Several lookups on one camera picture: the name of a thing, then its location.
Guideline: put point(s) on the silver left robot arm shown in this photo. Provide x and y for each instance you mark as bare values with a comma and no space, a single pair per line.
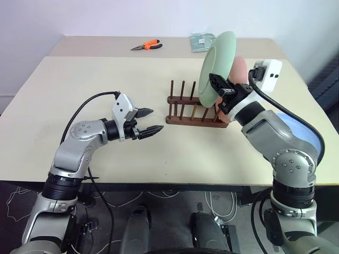
79,132

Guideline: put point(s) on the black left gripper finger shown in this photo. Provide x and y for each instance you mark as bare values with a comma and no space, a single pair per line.
144,112
149,131

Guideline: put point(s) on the dark ribbed object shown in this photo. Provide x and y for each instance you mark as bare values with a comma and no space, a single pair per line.
327,84

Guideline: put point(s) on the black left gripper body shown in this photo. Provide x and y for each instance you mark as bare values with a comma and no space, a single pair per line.
131,129

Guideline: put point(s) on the pink plate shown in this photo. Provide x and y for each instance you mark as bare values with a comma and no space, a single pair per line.
239,68

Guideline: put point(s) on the clear plastic bag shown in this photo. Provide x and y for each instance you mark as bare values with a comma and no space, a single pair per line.
198,42

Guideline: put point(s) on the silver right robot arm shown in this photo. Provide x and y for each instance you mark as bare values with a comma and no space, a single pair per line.
275,132

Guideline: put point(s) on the wooden dish rack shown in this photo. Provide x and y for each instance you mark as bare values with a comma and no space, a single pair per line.
196,122

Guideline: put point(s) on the green plate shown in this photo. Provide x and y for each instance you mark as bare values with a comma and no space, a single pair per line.
217,58

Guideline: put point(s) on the dark grey rounded shape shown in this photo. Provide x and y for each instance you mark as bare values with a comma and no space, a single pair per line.
137,227
206,232

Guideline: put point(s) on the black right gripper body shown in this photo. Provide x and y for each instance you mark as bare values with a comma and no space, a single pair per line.
239,92

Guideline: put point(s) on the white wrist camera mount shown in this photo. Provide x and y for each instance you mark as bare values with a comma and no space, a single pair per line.
270,74
121,105

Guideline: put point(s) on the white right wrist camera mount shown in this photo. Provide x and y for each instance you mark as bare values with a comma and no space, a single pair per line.
270,74

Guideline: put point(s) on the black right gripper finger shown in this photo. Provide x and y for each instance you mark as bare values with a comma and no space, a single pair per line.
217,82

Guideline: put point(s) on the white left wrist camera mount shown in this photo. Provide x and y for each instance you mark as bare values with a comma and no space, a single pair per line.
121,105

